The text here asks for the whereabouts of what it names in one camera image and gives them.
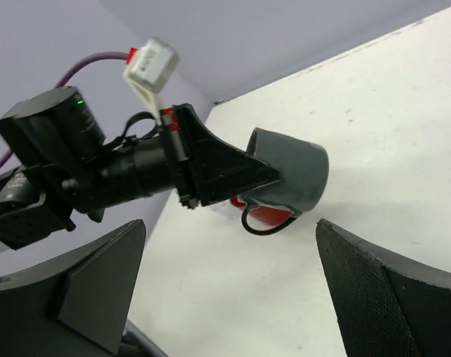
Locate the dark teal mug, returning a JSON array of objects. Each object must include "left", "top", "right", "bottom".
[{"left": 240, "top": 128, "right": 330, "bottom": 236}]

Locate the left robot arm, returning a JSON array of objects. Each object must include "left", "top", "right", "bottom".
[{"left": 0, "top": 86, "right": 280, "bottom": 249}]

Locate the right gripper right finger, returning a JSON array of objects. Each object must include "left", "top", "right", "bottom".
[{"left": 316, "top": 219, "right": 451, "bottom": 356}]

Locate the red mug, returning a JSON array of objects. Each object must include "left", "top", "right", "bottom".
[{"left": 249, "top": 206, "right": 292, "bottom": 227}]

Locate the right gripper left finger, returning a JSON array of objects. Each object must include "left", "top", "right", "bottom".
[{"left": 0, "top": 219, "right": 146, "bottom": 357}]

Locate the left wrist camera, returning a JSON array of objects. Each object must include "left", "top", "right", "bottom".
[{"left": 123, "top": 36, "right": 179, "bottom": 125}]

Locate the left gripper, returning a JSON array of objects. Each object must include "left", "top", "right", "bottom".
[{"left": 62, "top": 104, "right": 280, "bottom": 212}]

